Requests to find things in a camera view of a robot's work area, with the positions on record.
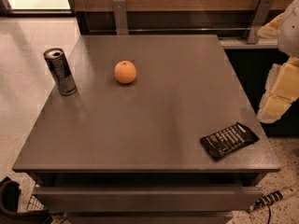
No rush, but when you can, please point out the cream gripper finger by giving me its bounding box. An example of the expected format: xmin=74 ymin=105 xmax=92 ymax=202
xmin=257 ymin=13 xmax=283 ymax=38
xmin=257 ymin=57 xmax=299 ymax=123

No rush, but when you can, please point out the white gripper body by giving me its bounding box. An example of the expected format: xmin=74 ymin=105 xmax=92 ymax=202
xmin=278 ymin=0 xmax=299 ymax=57

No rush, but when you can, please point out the black rxbar chocolate wrapper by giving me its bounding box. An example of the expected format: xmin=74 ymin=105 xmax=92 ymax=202
xmin=200 ymin=122 xmax=260 ymax=161

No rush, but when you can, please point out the silver redbull can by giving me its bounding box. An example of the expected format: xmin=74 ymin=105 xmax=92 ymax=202
xmin=43 ymin=48 xmax=77 ymax=96

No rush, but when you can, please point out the black white striped power strip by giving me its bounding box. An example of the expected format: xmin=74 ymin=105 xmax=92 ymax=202
xmin=248 ymin=186 xmax=297 ymax=213

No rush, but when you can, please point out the orange fruit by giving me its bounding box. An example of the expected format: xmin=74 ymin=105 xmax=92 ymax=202
xmin=114 ymin=61 xmax=136 ymax=84

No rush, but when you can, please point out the grey cabinet drawer front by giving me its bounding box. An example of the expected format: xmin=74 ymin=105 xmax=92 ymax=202
xmin=34 ymin=187 xmax=262 ymax=212

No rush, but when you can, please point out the dark bag on floor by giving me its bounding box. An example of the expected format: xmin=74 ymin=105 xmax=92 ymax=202
xmin=0 ymin=177 xmax=52 ymax=224

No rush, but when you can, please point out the right metal wall bracket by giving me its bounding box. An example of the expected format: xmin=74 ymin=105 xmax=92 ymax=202
xmin=247 ymin=0 xmax=274 ymax=44

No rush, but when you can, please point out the metal wall bracket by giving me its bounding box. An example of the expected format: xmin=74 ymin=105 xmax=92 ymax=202
xmin=112 ymin=0 xmax=129 ymax=35
xmin=247 ymin=0 xmax=274 ymax=44

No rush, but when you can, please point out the left metal wall bracket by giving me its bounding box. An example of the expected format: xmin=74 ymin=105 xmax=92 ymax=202
xmin=112 ymin=0 xmax=129 ymax=35

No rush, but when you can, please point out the wire basket on floor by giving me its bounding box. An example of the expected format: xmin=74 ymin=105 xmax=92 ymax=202
xmin=26 ymin=192 xmax=45 ymax=211

